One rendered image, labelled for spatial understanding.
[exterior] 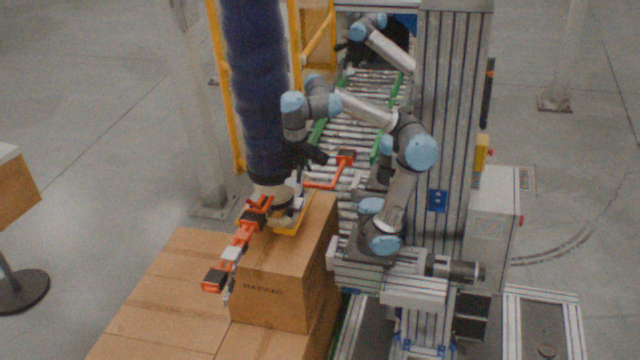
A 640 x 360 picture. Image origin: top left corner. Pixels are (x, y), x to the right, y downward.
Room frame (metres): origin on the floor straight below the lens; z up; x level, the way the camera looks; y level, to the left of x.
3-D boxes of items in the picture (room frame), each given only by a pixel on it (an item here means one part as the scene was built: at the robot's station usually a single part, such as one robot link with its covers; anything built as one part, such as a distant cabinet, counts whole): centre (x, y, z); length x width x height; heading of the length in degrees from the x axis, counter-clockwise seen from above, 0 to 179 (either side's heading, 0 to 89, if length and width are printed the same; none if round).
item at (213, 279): (1.45, 0.44, 1.18); 0.08 x 0.07 x 0.05; 161
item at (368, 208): (1.73, -0.18, 1.20); 0.13 x 0.12 x 0.14; 9
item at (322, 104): (1.59, 0.00, 1.82); 0.11 x 0.11 x 0.08; 9
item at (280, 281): (2.00, 0.23, 0.74); 0.60 x 0.40 x 0.40; 162
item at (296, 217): (1.98, 0.15, 1.08); 0.34 x 0.10 x 0.05; 161
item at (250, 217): (1.78, 0.32, 1.18); 0.10 x 0.08 x 0.06; 71
